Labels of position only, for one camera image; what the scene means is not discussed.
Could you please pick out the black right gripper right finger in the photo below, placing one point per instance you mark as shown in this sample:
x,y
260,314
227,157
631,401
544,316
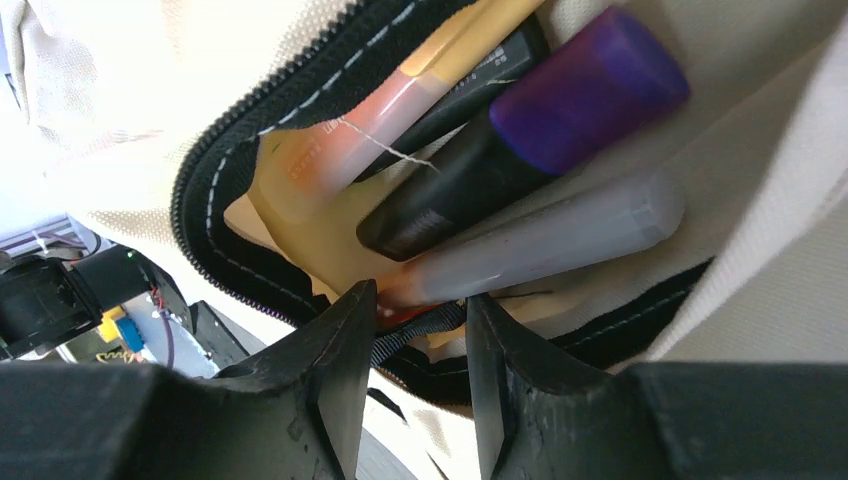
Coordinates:
x,y
538,412

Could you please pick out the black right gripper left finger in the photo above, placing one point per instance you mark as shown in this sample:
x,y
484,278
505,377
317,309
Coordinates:
x,y
294,410

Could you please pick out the cream canvas backpack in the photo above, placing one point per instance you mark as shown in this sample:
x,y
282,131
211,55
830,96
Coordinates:
x,y
726,342

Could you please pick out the salmon grey highlighter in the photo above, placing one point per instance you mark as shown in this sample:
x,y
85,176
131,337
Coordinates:
x,y
622,217

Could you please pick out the purple black highlighter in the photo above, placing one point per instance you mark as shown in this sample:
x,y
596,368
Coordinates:
x,y
609,80

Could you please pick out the green black highlighter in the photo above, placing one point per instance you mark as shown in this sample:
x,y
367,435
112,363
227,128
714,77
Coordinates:
x,y
517,54

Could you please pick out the light orange highlighter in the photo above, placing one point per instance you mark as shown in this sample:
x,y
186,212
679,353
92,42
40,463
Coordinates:
x,y
301,171

